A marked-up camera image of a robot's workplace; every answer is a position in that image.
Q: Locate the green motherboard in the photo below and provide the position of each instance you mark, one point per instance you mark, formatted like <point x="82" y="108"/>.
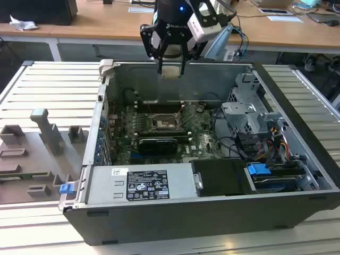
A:
<point x="204" y="143"/>

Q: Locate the silver CPU plate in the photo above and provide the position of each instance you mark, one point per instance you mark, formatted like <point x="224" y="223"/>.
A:
<point x="171" y="71"/>

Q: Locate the silver power supply unit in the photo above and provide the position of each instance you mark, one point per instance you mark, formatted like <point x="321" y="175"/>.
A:
<point x="106" y="183"/>

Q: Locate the crumpled white paper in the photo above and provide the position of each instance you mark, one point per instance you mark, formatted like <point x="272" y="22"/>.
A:
<point x="22" y="24"/>

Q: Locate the black box on desk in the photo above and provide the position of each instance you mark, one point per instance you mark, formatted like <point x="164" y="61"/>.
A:
<point x="37" y="12"/>

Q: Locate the grey parts rack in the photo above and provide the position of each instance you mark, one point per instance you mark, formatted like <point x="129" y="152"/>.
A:
<point x="47" y="156"/>

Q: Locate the wooden office desk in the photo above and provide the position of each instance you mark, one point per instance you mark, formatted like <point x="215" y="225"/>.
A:
<point x="26" y="34"/>
<point x="106" y="24"/>

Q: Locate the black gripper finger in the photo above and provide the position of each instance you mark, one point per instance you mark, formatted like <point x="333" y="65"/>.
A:
<point x="183" y="57"/>
<point x="148" y="40"/>

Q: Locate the black RAM slot row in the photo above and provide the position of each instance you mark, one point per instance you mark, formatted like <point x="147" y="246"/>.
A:
<point x="159" y="107"/>
<point x="164" y="132"/>

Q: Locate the black graphics card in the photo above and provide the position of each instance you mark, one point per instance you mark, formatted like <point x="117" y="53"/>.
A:
<point x="156" y="146"/>

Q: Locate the teal cup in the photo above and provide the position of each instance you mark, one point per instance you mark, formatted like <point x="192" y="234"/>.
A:
<point x="310" y="2"/>

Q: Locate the black plastic shroud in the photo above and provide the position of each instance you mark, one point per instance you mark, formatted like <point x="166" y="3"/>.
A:
<point x="220" y="178"/>

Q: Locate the black computer mouse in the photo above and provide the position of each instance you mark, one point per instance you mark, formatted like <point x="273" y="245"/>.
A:
<point x="330" y="23"/>

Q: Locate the black open PC case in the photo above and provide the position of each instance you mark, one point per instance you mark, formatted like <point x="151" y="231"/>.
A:
<point x="186" y="225"/>

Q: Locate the grey metal disk bay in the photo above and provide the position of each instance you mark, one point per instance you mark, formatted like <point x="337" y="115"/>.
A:
<point x="239" y="114"/>

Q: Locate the hard disk in blue carrier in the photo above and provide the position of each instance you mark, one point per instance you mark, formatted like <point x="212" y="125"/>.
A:
<point x="259" y="169"/>

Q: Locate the pale blue teach pendant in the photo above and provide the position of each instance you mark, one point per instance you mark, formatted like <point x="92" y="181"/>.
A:
<point x="219" y="42"/>

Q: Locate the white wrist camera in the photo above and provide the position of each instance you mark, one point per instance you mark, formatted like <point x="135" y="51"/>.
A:
<point x="204" y="33"/>

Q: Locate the CPU socket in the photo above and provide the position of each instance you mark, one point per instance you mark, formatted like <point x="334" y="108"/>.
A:
<point x="164" y="123"/>

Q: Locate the white paper sheet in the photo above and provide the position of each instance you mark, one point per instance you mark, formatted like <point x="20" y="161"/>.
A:
<point x="284" y="18"/>

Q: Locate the blue case latch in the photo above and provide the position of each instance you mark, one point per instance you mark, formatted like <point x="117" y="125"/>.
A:
<point x="66" y="188"/>

